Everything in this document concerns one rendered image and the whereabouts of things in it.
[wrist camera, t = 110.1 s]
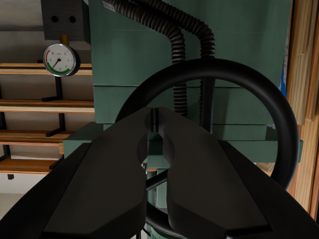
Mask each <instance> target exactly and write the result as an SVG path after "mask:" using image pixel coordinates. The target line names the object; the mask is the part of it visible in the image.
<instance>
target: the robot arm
mask: <svg viewBox="0 0 319 239"><path fill-rule="evenodd" d="M154 118H155V128H156V132H158V133H159V134H160V135H161V136H162V138H163V157H164V158H165V159H166V160H167V161H168V163H169V164H170V168H169V169H168V176H167V197H166V202H167V210H168V219H169V224H170V226H171V228H172V229H173V230H174V231H176V232H177V233H179V234H181V235H183V236H184V237H186V238H188V239H319V225H318V224H317V223H316V222H315V221H314V219H313V218H312V217H311V216H310V215H309V214H308V212H307V211H306V210H305V209H304V208H303V207H302V206H301V205H300V204H299V203H298V202H297V201H296V200H295V199H294V198H293V197H292V196H291V195H290V194H289V193H288V192H287V191H286V190H285V189H284V188H283V187H281V186H280V185H279V184H278V183H277V182H276V181H274V180H273V179H272V178H271V177H269V176H268V175H267V174H266V173H265V172H264V171H263V170H261V169H260V168H259V167H258V166H256V165H255V164H254V163H253V162H252V161H250V160H249V159H248V158H247V157H245V156H244V155H243V154H242V153H241V152H239V151H238V150H237V149H236V148H234V147H233V146H232V145H231V144H230V143H228V142H227V141H219V140H218V139H216V138H215V137H214V136H213V135H212V134H210V133H209V132H208V131H207V130H205V129H204V128H203V127H201V126H200V125H198V124H196V123H195V122H193V121H191V120H189V119H187V118H185V117H183V116H181V115H179V114H177V113H176V112H174V111H172V110H170V109H168V108H166V107H157V108H151V107H143V108H142V109H140V110H138V111H136V112H134V113H133V114H131V115H129V116H127V117H125V118H124V119H122V120H120V121H118V122H116V123H114V124H113V125H111V126H110V127H109V128H107V129H106V130H105V131H103V132H102V133H101V134H100V135H98V136H97V137H96V138H95V139H94V140H93V141H92V142H91V143H82V144H81V145H80V146H79V147H78V148H77V149H76V150H75V151H73V152H72V153H71V154H70V155H69V156H68V157H66V158H65V159H64V160H63V161H62V162H61V163H60V164H58V165H57V166H56V167H55V168H54V169H53V170H52V171H50V172H49V173H48V174H47V175H46V176H45V177H44V178H42V179H41V180H40V181H39V182H38V183H37V184H36V185H34V186H33V187H32V188H31V189H30V190H29V191H28V192H27V193H26V194H25V195H23V196H22V197H21V198H20V199H19V200H18V201H17V202H16V203H15V204H14V206H13V207H12V208H11V209H10V210H9V211H8V212H7V213H6V214H5V215H4V217H3V218H2V219H1V220H0V239H130V238H132V237H133V236H135V235H136V234H138V233H139V232H140V231H142V229H143V228H144V226H145V223H146V208H147V190H146V172H145V170H144V168H143V167H142V166H141V165H142V163H143V161H144V160H145V159H146V158H147V157H148V136H149V135H150V134H151V132H153V130H154Z"/></svg>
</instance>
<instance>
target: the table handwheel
mask: <svg viewBox="0 0 319 239"><path fill-rule="evenodd" d="M197 79H203V97H202V112H201V122H200V126H201V127H203V128H204V129H205V130H207V131H208V132H209V133H210V134H212V117H213V103H214V93H215V83H216V79H219V80H224V81H228V82H232V83H235V84H237V85H239V86H241V87H243V88H245V89H247V90H248V91H250V92H251V93H252V94H253V95H255V96H256V97H257V98H258V99H259V100H260V101H261V102H262V103H263V104H264V106H265V107H266V108H267V110H268V111H269V113H270V115H271V117H272V120H273V122H274V125H275V128H276V133H277V140H278V150H277V157H276V162H275V166H274V169H273V171H272V174H271V176H270V177H271V178H272V179H273V180H274V181H276V182H277V183H278V184H279V185H280V186H281V187H283V188H284V189H285V190H287V189H288V187H289V185H290V183H291V181H292V179H293V176H294V174H295V171H296V167H297V163H298V159H299V151H300V137H299V130H298V125H297V121H296V118H295V116H294V113H293V111H292V108H291V106H290V104H289V103H288V101H287V99H286V98H285V96H284V95H283V94H282V92H281V91H280V90H279V89H278V88H277V87H276V85H275V84H273V83H272V82H271V81H270V80H269V79H268V78H267V77H265V76H264V75H263V74H261V73H260V72H258V71H256V70H255V69H252V68H250V67H248V66H246V65H244V64H241V63H238V62H234V61H230V60H225V59H218V58H200V59H193V60H187V61H183V62H180V63H177V64H173V65H171V66H168V67H166V68H164V69H162V70H160V71H158V72H157V73H155V74H154V75H152V76H151V77H149V78H148V79H146V80H145V81H144V82H143V83H142V84H140V85H139V86H138V87H137V88H136V89H135V90H134V91H133V93H132V94H131V95H130V96H129V97H128V99H127V100H126V102H125V103H124V104H123V106H122V108H121V109H120V111H119V113H118V115H117V117H116V120H115V122H114V123H116V122H118V121H120V120H122V119H124V118H125V117H127V116H129V115H131V114H133V113H134V112H136V111H138V110H140V109H142V108H143V107H146V106H147V105H148V104H149V103H150V102H151V101H152V100H153V99H154V98H156V97H157V96H158V95H160V94H161V93H162V92H164V91H166V90H167V89H169V88H171V87H173V86H175V85H177V84H180V83H184V82H187V81H191V80H197ZM167 176H168V169H167V170H165V171H163V172H161V173H160V174H158V175H156V176H154V177H152V178H150V179H148V180H146V190H147V191H149V190H151V189H153V188H155V187H157V186H158V185H160V184H162V183H164V182H166V181H167ZM146 224H148V225H149V226H151V227H153V228H155V229H157V230H159V231H161V232H163V233H166V234H169V235H171V236H175V237H179V238H184V239H188V238H186V237H184V236H183V235H181V234H179V233H177V232H176V231H174V230H173V229H172V228H171V226H170V224H169V219H168V214H166V213H164V212H162V211H160V210H159V209H157V208H156V207H154V206H153V205H152V204H151V203H149V202H148V201H147V208H146Z"/></svg>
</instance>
